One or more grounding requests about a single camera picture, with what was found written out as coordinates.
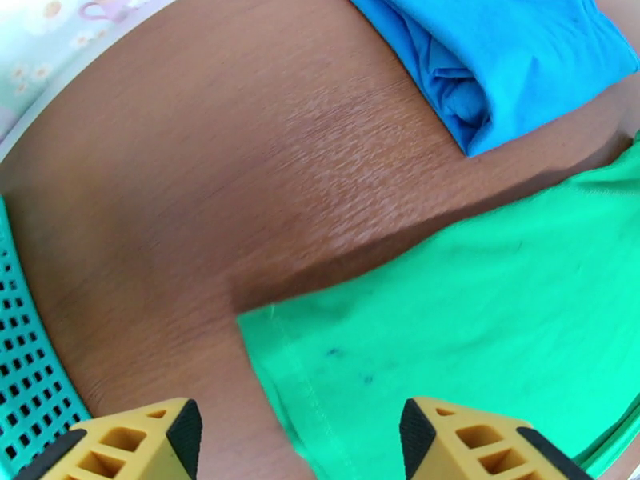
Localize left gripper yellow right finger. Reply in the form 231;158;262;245
398;397;596;480

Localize blue t-shirt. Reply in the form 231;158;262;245
345;0;640;158

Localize teal plastic basket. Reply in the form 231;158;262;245
0;193;94;480

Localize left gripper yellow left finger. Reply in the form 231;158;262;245
14;397;203;480

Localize green t-shirt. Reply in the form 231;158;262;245
236;138;640;480

